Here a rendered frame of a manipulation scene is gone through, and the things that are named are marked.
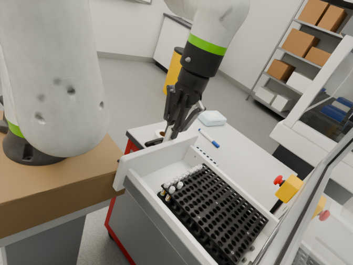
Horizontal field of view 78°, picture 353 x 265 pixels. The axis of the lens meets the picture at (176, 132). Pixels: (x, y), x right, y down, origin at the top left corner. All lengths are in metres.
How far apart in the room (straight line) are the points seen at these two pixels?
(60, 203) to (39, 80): 0.33
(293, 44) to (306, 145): 3.29
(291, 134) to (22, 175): 1.15
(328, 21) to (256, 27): 1.51
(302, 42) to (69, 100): 4.24
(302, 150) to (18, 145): 1.18
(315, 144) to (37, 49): 1.20
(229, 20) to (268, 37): 4.66
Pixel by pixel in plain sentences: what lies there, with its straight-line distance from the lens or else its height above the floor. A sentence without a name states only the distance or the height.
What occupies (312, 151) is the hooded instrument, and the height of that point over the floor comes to 0.87.
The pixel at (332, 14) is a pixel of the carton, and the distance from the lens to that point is 4.32.
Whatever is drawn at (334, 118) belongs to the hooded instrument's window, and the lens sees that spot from 1.26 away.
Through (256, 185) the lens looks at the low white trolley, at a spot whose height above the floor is 0.76.
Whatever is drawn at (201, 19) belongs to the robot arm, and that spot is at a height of 1.24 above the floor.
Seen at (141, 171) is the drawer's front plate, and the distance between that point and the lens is 0.60.
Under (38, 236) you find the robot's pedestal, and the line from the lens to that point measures 0.74.
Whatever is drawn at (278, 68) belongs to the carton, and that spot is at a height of 0.78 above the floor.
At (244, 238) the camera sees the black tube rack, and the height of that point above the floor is 0.90.
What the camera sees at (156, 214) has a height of 0.87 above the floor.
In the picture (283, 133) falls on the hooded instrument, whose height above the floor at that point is 0.86.
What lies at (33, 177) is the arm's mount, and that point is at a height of 0.87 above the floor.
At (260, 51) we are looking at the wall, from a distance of 5.15.
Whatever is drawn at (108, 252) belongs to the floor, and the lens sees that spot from 1.43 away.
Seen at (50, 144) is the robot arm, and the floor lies 1.05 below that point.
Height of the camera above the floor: 1.27
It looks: 31 degrees down
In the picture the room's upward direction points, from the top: 23 degrees clockwise
